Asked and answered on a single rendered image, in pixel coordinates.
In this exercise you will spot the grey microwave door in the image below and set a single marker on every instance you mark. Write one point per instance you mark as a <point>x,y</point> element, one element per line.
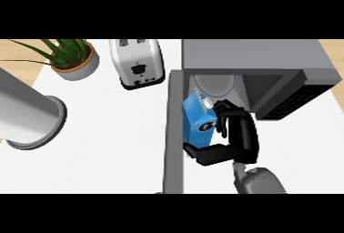
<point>172,133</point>

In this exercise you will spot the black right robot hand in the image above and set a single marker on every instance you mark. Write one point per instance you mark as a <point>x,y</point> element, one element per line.
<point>243,133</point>

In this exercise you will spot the silver toaster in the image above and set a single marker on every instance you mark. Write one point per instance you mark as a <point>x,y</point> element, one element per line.
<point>137,65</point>

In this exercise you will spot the blue milk carton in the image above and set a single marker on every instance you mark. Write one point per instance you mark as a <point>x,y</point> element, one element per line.
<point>196,121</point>

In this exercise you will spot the grey microwave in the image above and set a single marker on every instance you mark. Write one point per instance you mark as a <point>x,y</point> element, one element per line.
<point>264,75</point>

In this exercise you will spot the potted green plant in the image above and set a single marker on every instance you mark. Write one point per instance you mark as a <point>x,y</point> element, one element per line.
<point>69,59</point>

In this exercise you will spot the grey cylindrical canister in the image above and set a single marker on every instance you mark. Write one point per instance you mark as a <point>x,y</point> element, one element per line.
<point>26,118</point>

